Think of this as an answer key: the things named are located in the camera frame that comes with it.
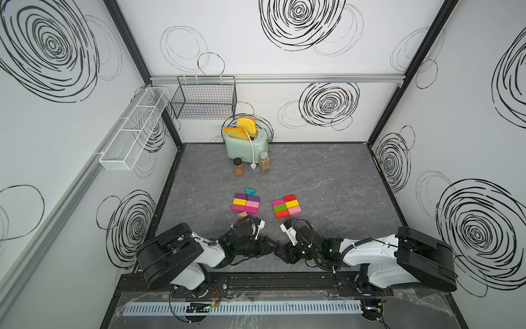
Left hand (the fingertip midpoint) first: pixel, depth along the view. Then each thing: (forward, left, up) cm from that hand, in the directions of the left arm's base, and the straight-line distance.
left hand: (276, 251), depth 80 cm
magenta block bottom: (+23, -1, -2) cm, 23 cm away
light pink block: (+21, +10, -1) cm, 23 cm away
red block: (+25, -7, -1) cm, 26 cm away
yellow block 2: (+21, -7, -1) cm, 22 cm away
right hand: (-1, 0, 0) cm, 1 cm away
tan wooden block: (+15, +15, -1) cm, 21 cm away
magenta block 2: (+18, +12, -2) cm, 22 cm away
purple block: (+26, +16, -3) cm, 31 cm away
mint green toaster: (+45, +18, +11) cm, 50 cm away
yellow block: (+23, +17, -3) cm, 29 cm away
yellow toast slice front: (+47, +20, +19) cm, 55 cm away
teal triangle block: (+27, +13, -1) cm, 30 cm away
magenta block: (+19, +18, -2) cm, 26 cm away
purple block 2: (+25, +11, -3) cm, 27 cm away
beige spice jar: (+41, +6, +6) cm, 42 cm away
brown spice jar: (+38, +19, +4) cm, 43 cm away
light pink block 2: (+18, -9, -1) cm, 20 cm away
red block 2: (+16, -3, -2) cm, 17 cm away
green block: (+20, -2, -2) cm, 20 cm away
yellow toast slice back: (+55, +15, +18) cm, 60 cm away
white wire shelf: (+22, +56, +30) cm, 67 cm away
